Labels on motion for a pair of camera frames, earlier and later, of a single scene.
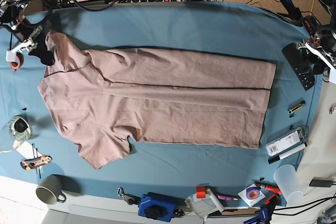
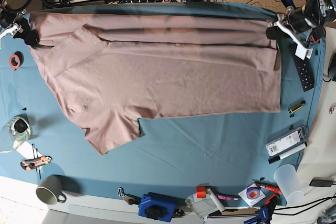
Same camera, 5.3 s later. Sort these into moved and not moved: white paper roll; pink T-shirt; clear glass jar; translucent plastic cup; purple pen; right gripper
Moved: right gripper; pink T-shirt
Not moved: translucent plastic cup; clear glass jar; purple pen; white paper roll
